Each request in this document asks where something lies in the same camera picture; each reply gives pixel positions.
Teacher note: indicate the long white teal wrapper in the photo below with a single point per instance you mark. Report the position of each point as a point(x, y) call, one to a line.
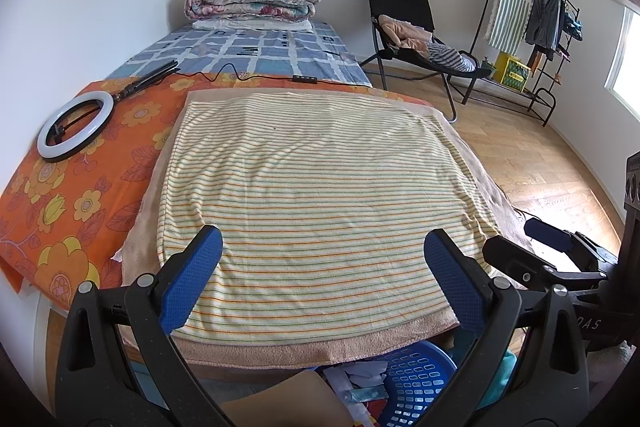
point(370, 393)

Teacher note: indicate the blue plaid bed sheet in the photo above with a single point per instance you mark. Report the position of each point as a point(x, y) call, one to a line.
point(260, 52)

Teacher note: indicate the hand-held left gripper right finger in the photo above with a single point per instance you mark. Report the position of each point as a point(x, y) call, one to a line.
point(452, 279)

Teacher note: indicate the brown cardboard piece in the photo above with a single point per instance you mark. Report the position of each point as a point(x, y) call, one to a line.
point(290, 402)

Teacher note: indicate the dark jacket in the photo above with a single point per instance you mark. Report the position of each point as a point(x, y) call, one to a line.
point(542, 19)

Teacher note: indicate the beige garment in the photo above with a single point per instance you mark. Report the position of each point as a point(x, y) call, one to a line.
point(402, 32)

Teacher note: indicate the orange floral bed sheet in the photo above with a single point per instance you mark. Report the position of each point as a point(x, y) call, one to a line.
point(75, 187)

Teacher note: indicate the yellow crate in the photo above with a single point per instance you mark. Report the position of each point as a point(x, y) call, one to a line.
point(512, 72)

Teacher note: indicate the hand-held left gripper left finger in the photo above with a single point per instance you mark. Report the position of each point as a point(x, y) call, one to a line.
point(192, 274)

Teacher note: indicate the teal garment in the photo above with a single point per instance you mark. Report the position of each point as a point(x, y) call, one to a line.
point(574, 27)

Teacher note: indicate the black metal clothes rack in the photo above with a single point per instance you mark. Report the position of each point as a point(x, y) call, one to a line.
point(551, 104)

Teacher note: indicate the white pillow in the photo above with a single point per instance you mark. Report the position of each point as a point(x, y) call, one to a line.
point(250, 25)

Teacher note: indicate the teal cloth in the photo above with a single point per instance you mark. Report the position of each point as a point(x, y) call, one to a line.
point(505, 372)

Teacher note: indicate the window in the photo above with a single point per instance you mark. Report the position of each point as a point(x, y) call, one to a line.
point(627, 67)

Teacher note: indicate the blue plastic basket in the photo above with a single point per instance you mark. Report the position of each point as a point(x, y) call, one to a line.
point(420, 377)

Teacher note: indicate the striped garment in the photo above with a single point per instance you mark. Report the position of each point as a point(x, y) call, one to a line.
point(450, 59)

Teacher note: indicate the yellow striped towel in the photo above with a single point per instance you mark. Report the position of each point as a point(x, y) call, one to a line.
point(310, 207)

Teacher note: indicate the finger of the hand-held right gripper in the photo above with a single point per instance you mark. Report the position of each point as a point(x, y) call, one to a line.
point(515, 257)
point(550, 234)

